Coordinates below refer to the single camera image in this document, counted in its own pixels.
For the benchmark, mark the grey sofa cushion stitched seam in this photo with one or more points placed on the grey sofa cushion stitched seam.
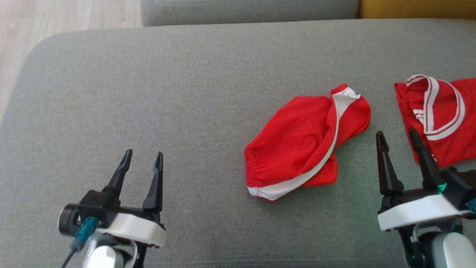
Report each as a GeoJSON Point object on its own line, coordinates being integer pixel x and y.
{"type": "Point", "coordinates": [245, 11]}

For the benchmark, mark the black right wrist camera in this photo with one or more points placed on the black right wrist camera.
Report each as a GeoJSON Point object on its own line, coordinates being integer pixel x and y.
{"type": "Point", "coordinates": [461, 184]}

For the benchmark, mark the red jersey white striped trim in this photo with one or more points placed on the red jersey white striped trim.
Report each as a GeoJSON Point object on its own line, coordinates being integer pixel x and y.
{"type": "Point", "coordinates": [453, 149]}

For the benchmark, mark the yellow sofa back cushion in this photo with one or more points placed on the yellow sofa back cushion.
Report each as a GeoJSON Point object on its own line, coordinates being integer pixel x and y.
{"type": "Point", "coordinates": [416, 8]}

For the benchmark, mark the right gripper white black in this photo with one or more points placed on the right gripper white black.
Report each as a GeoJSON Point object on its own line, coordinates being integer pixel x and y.
{"type": "Point", "coordinates": [416, 212]}

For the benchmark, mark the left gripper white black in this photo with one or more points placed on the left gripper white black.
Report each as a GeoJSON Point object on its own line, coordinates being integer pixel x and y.
{"type": "Point", "coordinates": [134, 227]}

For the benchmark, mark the large grey sofa seat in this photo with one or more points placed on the large grey sofa seat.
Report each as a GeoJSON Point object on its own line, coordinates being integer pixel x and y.
{"type": "Point", "coordinates": [148, 93]}

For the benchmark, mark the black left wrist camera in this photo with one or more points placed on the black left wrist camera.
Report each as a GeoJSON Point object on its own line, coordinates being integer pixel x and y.
{"type": "Point", "coordinates": [95, 203]}

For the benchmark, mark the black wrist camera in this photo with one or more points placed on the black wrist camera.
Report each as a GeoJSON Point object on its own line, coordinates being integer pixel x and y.
{"type": "Point", "coordinates": [461, 184]}
{"type": "Point", "coordinates": [95, 203]}

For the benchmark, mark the red mesh shorts white band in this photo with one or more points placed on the red mesh shorts white band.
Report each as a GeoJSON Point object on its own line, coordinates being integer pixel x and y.
{"type": "Point", "coordinates": [293, 145]}

